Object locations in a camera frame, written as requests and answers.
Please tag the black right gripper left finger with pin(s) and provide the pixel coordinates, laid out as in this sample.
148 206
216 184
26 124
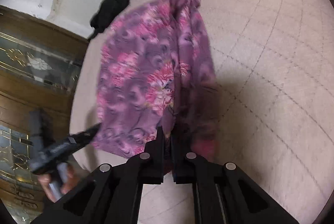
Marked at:
154 165

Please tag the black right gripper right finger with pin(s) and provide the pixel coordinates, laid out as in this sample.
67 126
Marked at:
180 146

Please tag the purple pink floral garment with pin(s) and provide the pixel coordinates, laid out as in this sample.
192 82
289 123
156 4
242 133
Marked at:
157 71

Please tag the person's left hand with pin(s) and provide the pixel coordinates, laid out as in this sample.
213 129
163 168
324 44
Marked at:
72 180

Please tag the brown wooden glass cabinet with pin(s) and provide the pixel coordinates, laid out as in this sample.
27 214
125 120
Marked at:
40 67

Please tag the black cloth pile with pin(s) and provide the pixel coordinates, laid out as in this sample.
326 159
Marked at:
108 11

